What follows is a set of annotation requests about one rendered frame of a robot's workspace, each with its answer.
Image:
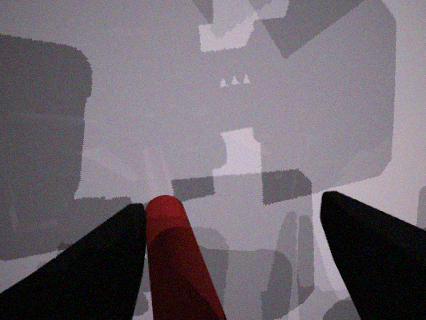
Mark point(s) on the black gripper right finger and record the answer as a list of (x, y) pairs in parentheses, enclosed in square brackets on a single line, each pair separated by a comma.
[(381, 259)]

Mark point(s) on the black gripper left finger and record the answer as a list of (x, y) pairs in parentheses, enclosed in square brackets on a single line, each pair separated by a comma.
[(97, 278)]

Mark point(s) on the red peg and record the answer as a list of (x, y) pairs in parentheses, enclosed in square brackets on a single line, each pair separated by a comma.
[(180, 284)]

